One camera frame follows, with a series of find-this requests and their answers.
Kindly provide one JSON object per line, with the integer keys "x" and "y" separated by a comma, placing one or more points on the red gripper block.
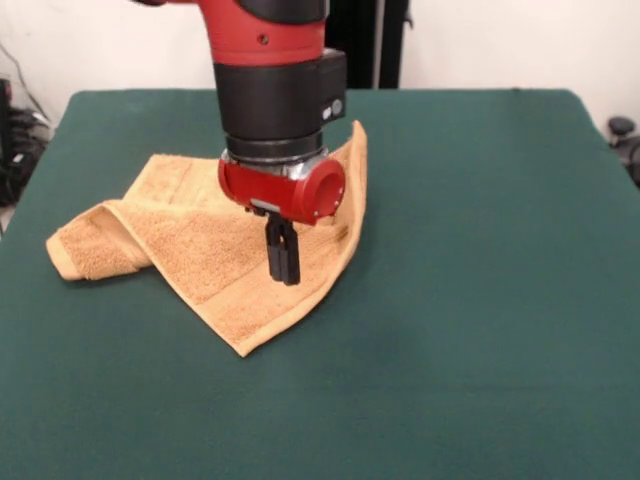
{"x": 270, "y": 192}

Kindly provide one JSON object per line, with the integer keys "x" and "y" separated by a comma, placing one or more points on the tan terry towel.
{"x": 200, "y": 250}

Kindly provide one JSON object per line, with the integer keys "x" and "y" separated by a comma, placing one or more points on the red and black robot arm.
{"x": 270, "y": 90}

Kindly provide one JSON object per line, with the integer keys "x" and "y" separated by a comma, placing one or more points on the dark green tablecloth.
{"x": 450, "y": 300}

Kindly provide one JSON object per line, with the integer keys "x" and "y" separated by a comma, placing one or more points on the grey office chair base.
{"x": 20, "y": 150}
{"x": 622, "y": 127}

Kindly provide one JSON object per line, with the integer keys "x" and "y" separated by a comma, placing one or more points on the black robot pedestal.
{"x": 370, "y": 45}

